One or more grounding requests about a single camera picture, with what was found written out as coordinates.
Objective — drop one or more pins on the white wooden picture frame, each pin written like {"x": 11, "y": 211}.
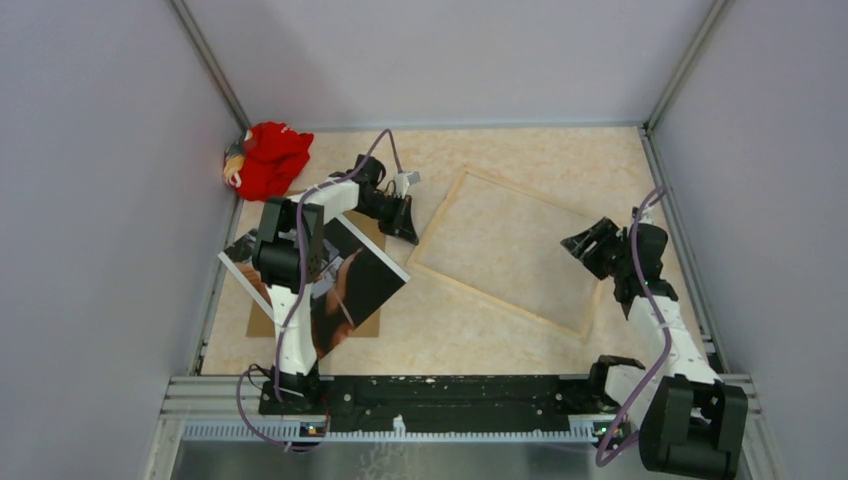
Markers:
{"x": 457, "y": 285}

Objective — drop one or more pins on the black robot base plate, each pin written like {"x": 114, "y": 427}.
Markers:
{"x": 444, "y": 404}

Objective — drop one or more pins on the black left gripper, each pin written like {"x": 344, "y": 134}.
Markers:
{"x": 401, "y": 222}

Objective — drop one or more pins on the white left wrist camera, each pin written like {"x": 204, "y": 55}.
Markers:
{"x": 402, "y": 182}

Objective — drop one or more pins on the red crumpled cloth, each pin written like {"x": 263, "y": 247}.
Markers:
{"x": 265, "y": 160}

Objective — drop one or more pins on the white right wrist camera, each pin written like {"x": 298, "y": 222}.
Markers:
{"x": 643, "y": 215}

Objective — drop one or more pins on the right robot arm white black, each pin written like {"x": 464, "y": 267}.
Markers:
{"x": 687, "y": 421}

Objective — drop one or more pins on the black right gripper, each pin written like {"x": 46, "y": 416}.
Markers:
{"x": 603, "y": 233}

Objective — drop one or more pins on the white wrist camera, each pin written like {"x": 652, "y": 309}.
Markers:
{"x": 643, "y": 215}
{"x": 402, "y": 182}

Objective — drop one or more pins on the aluminium front rail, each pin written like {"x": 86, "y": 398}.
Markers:
{"x": 227, "y": 406}

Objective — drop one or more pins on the brown cardboard backing board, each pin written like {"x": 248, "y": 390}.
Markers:
{"x": 364, "y": 265}

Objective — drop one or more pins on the clear acrylic glass sheet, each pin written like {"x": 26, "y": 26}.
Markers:
{"x": 510, "y": 258}

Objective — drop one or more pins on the printed photo with white border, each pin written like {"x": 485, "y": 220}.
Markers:
{"x": 358, "y": 285}

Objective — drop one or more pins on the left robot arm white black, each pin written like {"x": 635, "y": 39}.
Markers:
{"x": 288, "y": 254}

